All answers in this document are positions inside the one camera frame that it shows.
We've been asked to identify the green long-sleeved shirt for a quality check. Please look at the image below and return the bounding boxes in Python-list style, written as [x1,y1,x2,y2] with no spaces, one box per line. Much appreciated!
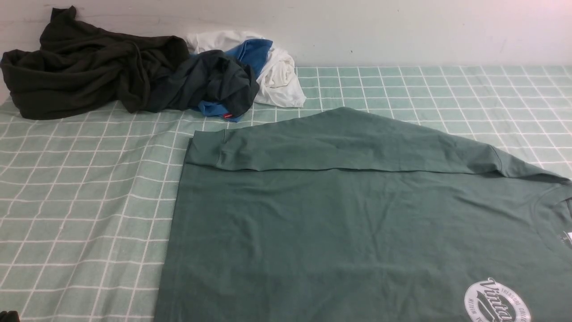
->
[155,107,572,322]

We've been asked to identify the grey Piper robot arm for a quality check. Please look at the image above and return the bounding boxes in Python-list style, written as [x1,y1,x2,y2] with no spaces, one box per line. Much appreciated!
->
[0,310,20,322]

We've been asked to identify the white crumpled garment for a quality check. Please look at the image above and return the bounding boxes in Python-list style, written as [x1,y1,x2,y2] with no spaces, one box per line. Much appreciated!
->
[186,30,306,108]

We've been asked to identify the dark grey crumpled garment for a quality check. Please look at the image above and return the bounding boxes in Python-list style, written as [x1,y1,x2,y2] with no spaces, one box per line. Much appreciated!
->
[143,50,259,119]

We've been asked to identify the blue crumpled garment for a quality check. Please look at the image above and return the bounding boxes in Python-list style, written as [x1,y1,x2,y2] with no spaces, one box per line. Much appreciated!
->
[196,39,273,123]

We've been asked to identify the green checkered tablecloth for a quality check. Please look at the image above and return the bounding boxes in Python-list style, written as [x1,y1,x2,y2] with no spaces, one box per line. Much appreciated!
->
[0,65,572,322]

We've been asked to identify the dark olive crumpled garment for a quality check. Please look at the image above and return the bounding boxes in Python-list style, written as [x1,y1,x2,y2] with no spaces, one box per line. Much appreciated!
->
[1,6,189,120]

